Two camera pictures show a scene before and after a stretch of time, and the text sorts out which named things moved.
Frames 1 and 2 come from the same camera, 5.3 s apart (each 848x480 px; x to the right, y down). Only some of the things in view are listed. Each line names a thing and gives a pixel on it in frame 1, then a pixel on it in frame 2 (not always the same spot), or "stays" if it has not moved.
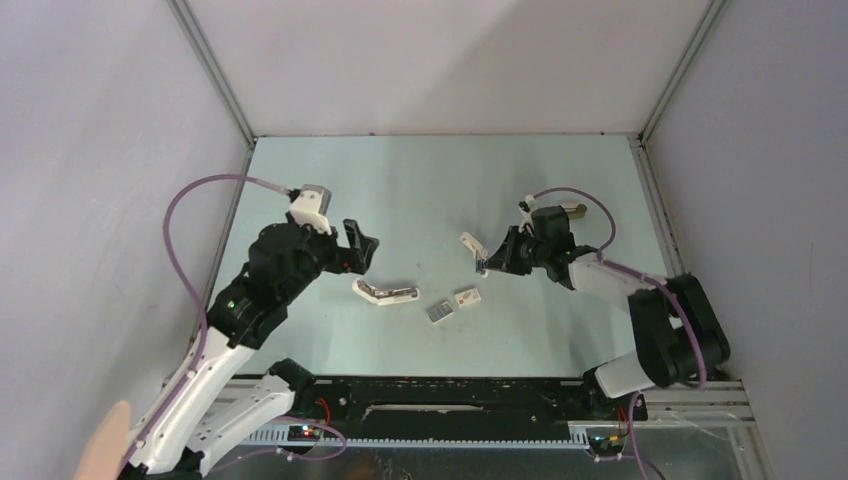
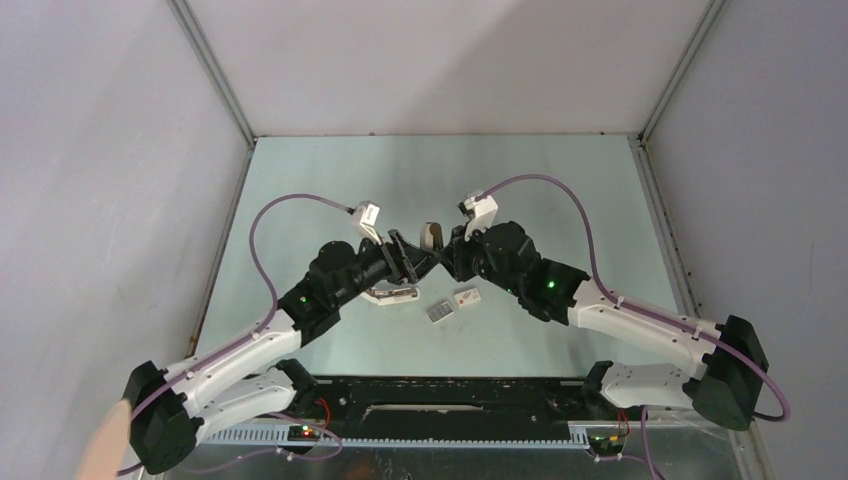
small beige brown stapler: [575, 211] -> [431, 236]
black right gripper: [505, 258] -> [455, 254]
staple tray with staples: [440, 312] stays
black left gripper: [361, 247] -> [417, 261]
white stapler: [373, 294] stays
